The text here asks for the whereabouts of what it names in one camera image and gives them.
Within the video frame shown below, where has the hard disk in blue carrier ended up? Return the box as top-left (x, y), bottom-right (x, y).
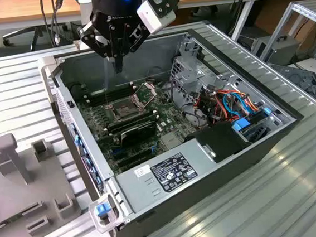
top-left (229, 106), bottom-right (279, 146)

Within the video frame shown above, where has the black expansion slot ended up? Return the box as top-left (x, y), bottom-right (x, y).
top-left (113, 146), bottom-right (155, 170)

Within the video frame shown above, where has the office chair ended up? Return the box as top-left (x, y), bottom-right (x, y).
top-left (0, 21), bottom-right (71, 55)

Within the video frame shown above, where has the CPU socket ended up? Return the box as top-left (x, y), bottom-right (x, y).
top-left (104, 93), bottom-right (148, 124)

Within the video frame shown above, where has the green motherboard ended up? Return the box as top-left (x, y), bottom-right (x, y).
top-left (73, 74), bottom-right (201, 179)

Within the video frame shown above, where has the clear plastic case handle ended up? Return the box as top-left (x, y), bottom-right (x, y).
top-left (86, 192), bottom-right (123, 235)

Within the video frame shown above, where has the dark grey plastic panel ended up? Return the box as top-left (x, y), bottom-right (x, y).
top-left (269, 59), bottom-right (316, 111)

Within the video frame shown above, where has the large brown cardboard box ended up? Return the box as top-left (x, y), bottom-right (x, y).
top-left (251, 0), bottom-right (316, 57)

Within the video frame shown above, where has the metal drive cage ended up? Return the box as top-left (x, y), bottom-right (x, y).
top-left (167, 51), bottom-right (222, 108)

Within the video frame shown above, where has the wooden desk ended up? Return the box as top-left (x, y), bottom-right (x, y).
top-left (0, 0), bottom-right (316, 65)

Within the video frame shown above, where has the grey parts rack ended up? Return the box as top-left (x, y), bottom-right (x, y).
top-left (0, 127), bottom-right (86, 237)

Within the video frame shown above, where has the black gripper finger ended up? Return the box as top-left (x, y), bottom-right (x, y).
top-left (114, 21), bottom-right (154, 73)
top-left (77, 19), bottom-right (120, 78)

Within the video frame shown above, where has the black plastic shroud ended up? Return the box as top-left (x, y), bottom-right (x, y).
top-left (182, 120), bottom-right (254, 167)

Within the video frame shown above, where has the blue data wire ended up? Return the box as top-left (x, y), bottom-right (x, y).
top-left (222, 89), bottom-right (254, 122)

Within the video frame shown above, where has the grey box with handle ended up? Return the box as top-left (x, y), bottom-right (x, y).
top-left (250, 32), bottom-right (304, 70)

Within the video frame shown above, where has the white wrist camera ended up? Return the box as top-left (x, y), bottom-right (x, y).
top-left (134, 0), bottom-right (179, 37)

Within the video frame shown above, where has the black RAM slot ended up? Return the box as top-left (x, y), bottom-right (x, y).
top-left (81, 80), bottom-right (134, 100)
top-left (106, 114), bottom-right (161, 137)
top-left (84, 84), bottom-right (139, 108)
top-left (101, 109), bottom-right (158, 132)

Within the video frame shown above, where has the thin black cable with plug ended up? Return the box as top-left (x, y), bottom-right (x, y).
top-left (50, 0), bottom-right (70, 47)

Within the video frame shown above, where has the black internal wire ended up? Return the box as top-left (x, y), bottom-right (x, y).
top-left (163, 75), bottom-right (201, 119)

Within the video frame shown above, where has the blue case latch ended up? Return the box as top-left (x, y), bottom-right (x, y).
top-left (94, 202), bottom-right (109, 218)

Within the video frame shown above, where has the silver chipset heatsink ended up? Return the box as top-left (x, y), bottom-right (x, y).
top-left (158, 130), bottom-right (186, 152)

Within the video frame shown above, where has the thin wire locking lever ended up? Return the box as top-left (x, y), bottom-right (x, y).
top-left (103, 83), bottom-right (111, 107)

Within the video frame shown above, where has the black graphics card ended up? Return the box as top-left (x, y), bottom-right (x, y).
top-left (116, 118), bottom-right (161, 148)

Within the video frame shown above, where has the black PC case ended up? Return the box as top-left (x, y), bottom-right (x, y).
top-left (35, 18), bottom-right (316, 237)

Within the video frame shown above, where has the orange wire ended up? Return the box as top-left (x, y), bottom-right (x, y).
top-left (196, 85), bottom-right (261, 127)

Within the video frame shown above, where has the aluminium profile frame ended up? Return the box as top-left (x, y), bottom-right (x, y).
top-left (252, 0), bottom-right (316, 69)

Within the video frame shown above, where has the grey power supply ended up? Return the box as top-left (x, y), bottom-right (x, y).
top-left (111, 136), bottom-right (222, 216)

